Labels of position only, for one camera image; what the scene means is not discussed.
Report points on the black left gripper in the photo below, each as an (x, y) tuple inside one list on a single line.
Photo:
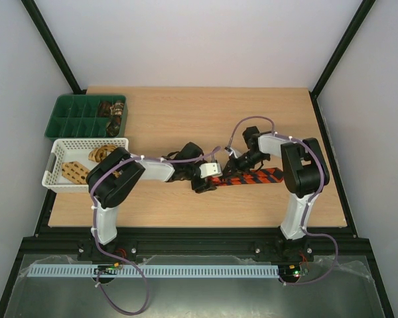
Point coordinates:
[(201, 186)]

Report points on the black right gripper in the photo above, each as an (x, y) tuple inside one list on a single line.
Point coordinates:
[(236, 164)]

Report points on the orange navy striped tie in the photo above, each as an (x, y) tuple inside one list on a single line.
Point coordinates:
[(262, 176)]

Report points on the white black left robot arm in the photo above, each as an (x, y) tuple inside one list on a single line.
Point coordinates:
[(112, 180)]

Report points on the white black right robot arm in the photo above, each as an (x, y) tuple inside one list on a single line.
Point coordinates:
[(305, 172)]

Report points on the tan ringed tie in basket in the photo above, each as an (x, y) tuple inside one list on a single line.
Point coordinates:
[(100, 153)]

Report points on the rolled beige patterned tie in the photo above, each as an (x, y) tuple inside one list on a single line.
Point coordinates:
[(117, 109)]

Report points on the rolled brown patterned tie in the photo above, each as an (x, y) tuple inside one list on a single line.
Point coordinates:
[(104, 109)]

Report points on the white perforated plastic basket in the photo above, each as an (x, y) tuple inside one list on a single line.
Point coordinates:
[(66, 150)]

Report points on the tan patterned tie in basket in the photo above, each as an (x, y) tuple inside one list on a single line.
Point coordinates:
[(75, 172)]

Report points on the green divided storage tray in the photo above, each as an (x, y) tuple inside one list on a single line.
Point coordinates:
[(74, 116)]

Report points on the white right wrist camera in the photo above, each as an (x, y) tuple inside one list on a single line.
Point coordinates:
[(233, 153)]

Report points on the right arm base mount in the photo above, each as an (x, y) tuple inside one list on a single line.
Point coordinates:
[(281, 250)]

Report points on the light blue slotted cable duct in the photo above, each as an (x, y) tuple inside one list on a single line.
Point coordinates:
[(153, 271)]

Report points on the black aluminium frame rail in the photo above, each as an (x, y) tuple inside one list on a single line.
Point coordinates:
[(136, 244)]

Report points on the right black frame post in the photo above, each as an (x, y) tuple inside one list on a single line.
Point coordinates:
[(346, 39)]

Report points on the black frame post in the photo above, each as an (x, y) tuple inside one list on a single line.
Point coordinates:
[(52, 45), (346, 39)]

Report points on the left black frame post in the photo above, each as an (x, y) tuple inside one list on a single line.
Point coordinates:
[(52, 45)]

